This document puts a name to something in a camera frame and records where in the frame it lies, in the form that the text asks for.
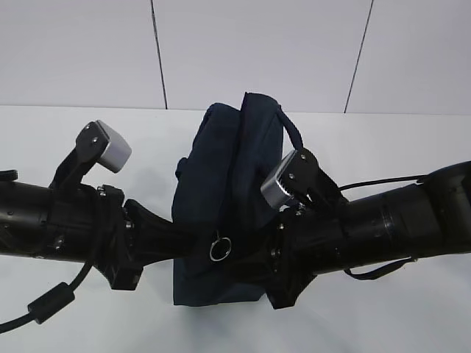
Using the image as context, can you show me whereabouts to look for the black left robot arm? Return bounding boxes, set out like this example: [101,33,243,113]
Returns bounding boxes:
[1,181,198,290]

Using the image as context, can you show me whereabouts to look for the navy blue lunch bag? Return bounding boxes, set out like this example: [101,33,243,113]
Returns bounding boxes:
[171,93,302,307]

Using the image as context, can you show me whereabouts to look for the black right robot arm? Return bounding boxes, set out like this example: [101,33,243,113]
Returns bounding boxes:
[266,162,470,310]

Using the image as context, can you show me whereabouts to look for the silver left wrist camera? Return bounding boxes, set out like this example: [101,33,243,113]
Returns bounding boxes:
[49,120,132,193]

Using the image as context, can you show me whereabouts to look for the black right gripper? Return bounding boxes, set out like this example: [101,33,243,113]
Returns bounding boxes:
[266,205,350,309]

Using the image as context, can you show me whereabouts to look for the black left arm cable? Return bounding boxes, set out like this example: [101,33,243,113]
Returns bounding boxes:
[0,194,106,334]

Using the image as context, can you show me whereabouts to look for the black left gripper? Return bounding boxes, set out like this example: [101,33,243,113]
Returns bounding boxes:
[47,183,202,290]

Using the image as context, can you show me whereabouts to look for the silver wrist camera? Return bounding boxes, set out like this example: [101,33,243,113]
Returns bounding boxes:
[261,148,347,213]
[49,120,132,193]

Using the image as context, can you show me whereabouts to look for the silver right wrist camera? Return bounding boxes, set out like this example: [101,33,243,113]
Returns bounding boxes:
[261,148,347,213]

